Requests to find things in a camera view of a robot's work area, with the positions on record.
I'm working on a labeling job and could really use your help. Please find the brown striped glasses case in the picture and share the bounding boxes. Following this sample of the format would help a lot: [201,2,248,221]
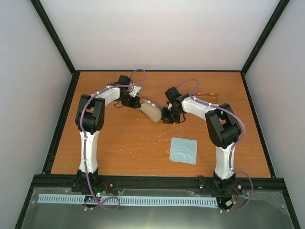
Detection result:
[139,97,162,123]

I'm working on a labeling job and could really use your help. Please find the light blue cleaning cloth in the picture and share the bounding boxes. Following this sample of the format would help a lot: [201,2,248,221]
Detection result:
[169,137,198,165]

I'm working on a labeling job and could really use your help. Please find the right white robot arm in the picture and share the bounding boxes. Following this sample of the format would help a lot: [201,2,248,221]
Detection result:
[161,87,242,192]

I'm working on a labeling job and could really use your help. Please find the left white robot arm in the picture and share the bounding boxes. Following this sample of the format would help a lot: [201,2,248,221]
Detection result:
[75,75,142,192]

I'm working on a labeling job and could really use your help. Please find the orange tinted sunglasses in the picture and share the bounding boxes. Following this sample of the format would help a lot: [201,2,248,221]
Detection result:
[193,93,219,104]

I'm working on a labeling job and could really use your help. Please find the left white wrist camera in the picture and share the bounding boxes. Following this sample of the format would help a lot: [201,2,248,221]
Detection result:
[129,86,142,97]

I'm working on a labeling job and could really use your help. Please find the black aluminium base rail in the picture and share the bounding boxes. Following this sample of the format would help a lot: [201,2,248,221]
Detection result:
[30,174,285,195]

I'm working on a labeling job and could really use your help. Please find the light blue slotted cable duct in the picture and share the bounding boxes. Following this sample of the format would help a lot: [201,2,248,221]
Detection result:
[37,194,218,208]

